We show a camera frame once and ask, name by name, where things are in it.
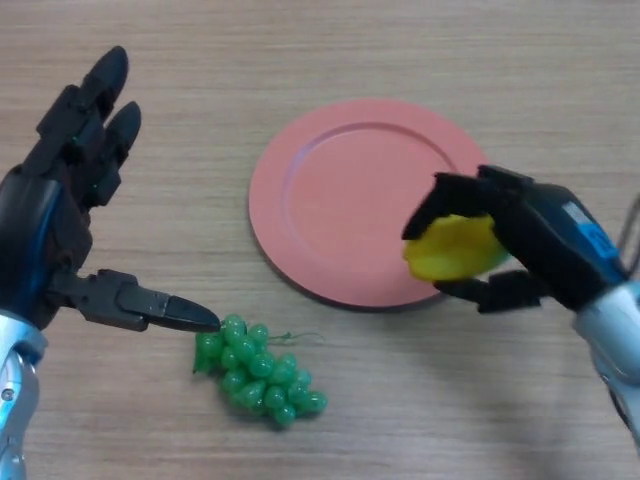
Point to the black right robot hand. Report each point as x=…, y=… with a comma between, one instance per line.
x=550, y=250

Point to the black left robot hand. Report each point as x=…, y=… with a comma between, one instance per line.
x=35, y=230

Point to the pink round plate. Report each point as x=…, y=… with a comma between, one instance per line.
x=350, y=210

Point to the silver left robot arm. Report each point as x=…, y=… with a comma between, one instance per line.
x=15, y=390

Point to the green grape bunch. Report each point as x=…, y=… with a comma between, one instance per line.
x=255, y=375

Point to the yellow starfruit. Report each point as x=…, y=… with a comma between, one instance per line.
x=450, y=250

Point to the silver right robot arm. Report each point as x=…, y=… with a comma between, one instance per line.
x=615, y=340

